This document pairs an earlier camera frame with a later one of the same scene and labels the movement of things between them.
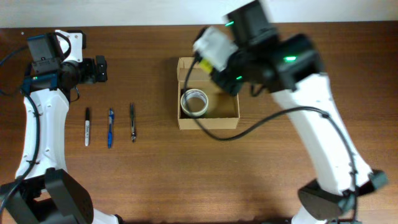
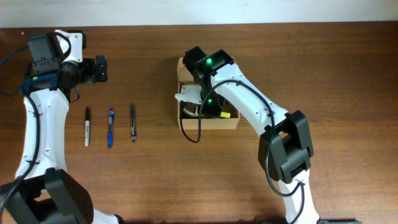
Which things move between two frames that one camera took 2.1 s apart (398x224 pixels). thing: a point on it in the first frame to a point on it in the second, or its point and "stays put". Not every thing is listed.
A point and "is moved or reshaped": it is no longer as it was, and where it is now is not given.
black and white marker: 87,127 stays put
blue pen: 111,116 stays put
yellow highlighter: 206,65 is moved or reshaped
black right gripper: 224,82 to 210,111
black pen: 132,129 stays put
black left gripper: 100,68 stays put
